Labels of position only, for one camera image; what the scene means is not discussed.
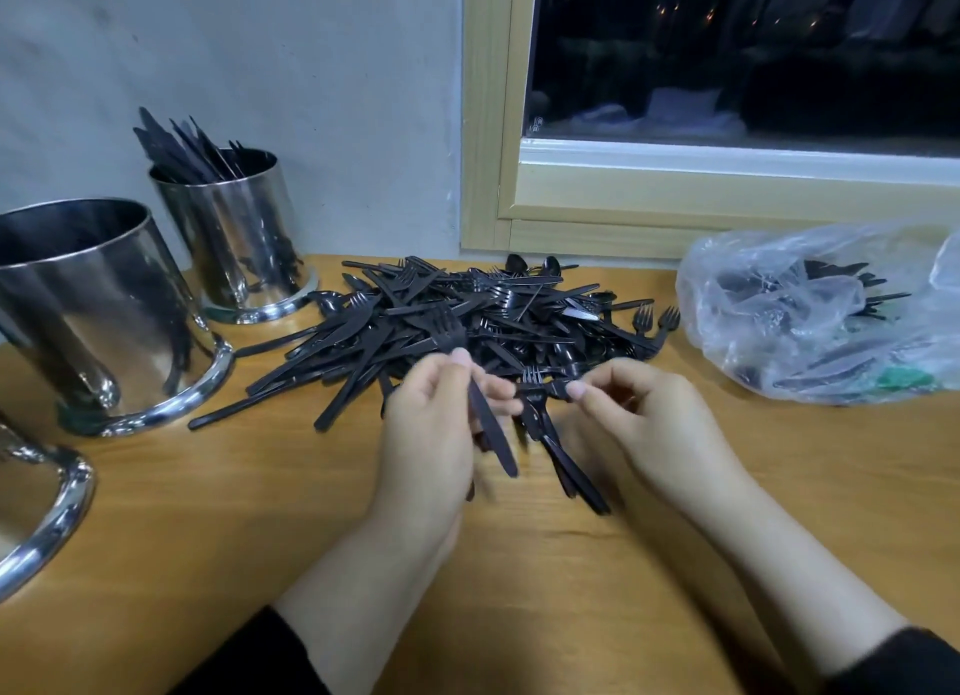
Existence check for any person's right hand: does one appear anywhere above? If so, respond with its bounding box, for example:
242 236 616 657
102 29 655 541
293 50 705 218
558 356 753 528

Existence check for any person's left hand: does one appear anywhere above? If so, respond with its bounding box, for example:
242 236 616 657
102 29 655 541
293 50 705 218
373 348 525 544

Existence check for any person's right forearm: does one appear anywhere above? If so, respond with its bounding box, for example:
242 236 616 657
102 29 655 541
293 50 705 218
688 475 910 681

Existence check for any person's left forearm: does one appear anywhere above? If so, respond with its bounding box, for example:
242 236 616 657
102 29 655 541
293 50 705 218
273 510 466 695

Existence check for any pile of black plastic cutlery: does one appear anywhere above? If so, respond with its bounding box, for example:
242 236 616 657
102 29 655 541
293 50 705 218
187 253 682 433

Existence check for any clear plastic bag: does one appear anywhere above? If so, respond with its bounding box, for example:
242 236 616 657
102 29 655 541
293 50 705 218
675 220 960 407

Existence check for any black cutlery inside bag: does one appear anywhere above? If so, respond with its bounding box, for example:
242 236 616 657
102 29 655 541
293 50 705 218
720 258 915 392

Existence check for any small steel canister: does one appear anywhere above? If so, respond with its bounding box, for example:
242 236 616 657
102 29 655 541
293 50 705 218
148 148 321 326

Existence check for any black sleeve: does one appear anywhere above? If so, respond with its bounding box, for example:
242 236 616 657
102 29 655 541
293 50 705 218
823 625 960 695
171 604 333 695

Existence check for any bundle of black plastic knives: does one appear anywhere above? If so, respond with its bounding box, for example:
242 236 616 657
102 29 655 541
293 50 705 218
132 106 252 186

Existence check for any large steel canister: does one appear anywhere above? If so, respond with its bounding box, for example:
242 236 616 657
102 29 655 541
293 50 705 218
0 197 236 438

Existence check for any dark window pane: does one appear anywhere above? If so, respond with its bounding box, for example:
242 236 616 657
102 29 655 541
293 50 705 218
523 0 960 159

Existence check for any steel canister with rounded rim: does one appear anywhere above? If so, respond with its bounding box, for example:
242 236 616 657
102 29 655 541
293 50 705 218
0 415 97 606

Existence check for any wooden window frame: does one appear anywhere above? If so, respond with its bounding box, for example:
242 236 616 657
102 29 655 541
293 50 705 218
459 0 960 261

